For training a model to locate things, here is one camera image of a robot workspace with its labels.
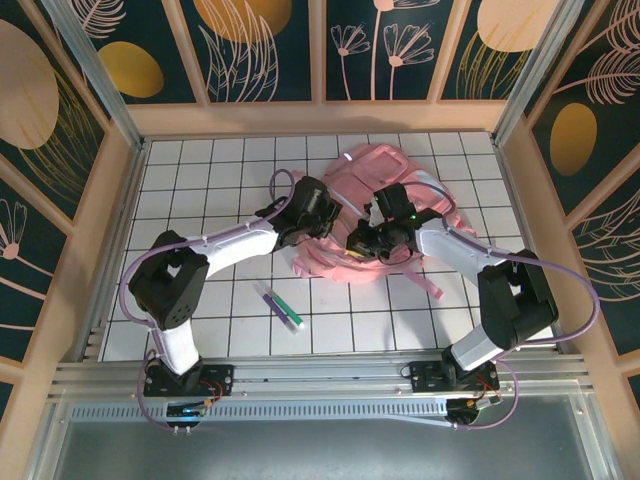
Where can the pink school backpack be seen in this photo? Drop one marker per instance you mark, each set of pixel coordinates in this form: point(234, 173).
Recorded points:
point(385, 165)

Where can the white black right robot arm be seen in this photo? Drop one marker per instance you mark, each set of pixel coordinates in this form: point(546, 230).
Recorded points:
point(450, 245)

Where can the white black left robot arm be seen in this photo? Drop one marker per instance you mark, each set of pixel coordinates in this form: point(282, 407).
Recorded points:
point(235, 245)

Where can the green pen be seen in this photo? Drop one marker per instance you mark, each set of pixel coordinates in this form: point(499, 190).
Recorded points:
point(292, 314)

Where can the purple pen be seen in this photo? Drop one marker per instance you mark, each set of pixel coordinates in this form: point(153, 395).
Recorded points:
point(280, 310)

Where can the small controller circuit board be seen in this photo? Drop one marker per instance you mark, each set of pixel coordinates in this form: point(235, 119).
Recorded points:
point(187, 411)
point(467, 406)

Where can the grey metal sheet panel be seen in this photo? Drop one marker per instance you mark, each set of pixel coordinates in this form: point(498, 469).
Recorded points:
point(320, 450)

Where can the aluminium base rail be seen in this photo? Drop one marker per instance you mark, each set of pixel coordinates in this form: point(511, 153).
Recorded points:
point(320, 372)

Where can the aluminium table side rail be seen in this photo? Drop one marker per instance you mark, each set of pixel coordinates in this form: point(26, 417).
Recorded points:
point(518, 200)
point(128, 200)

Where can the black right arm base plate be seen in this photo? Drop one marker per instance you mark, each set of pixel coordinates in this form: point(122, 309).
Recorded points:
point(425, 377)

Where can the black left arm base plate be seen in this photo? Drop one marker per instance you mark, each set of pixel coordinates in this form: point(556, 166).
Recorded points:
point(220, 380)

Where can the aluminium frame post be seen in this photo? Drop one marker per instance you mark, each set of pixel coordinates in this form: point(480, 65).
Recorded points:
point(539, 75)
point(98, 75)

